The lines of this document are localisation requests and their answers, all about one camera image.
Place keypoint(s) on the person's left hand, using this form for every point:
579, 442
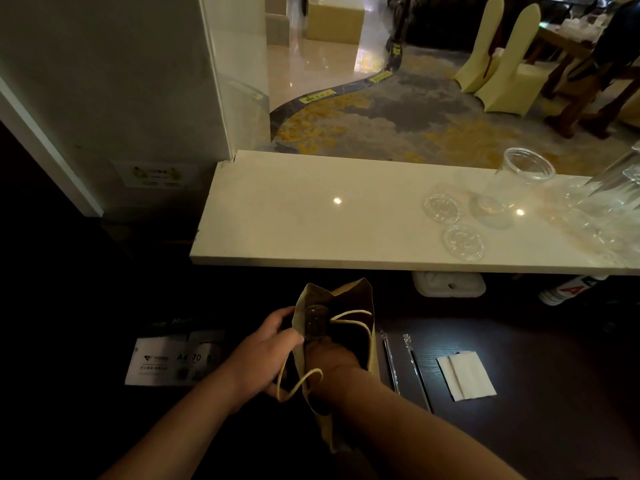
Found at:
255, 362

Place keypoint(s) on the person's right hand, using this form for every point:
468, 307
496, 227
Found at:
332, 357

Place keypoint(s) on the person's left thumb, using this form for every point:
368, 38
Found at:
292, 337

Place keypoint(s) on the clear lidded drink cup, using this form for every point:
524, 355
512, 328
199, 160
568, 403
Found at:
316, 322

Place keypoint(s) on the person's right forearm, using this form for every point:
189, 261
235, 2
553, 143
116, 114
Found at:
400, 429

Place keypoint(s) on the person's left forearm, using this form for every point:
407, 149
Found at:
185, 424

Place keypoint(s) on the wrapped drinking straw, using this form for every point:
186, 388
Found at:
389, 362
416, 372

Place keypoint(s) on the dark printer paper package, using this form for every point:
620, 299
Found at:
172, 357

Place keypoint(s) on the white plastic container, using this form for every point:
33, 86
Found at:
449, 284

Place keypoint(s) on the white paper napkin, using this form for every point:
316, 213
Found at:
467, 375

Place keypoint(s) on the clear plastic lid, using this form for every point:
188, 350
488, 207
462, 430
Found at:
442, 208
463, 241

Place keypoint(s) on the clear plastic cup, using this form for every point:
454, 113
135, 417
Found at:
520, 179

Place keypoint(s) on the white box with red print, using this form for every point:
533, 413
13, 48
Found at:
570, 288

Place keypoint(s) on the cream upholstered block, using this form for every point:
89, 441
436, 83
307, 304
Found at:
334, 17

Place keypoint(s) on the stack of clear plastic cups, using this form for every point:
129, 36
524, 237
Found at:
607, 204

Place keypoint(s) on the cream covered chair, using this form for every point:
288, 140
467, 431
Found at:
515, 69
482, 49

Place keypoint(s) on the dark sofa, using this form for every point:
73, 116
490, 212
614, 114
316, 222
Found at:
440, 19

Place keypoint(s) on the wooden table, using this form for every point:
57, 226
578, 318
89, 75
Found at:
575, 102

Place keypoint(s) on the white wall sticker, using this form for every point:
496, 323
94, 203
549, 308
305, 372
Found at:
157, 174

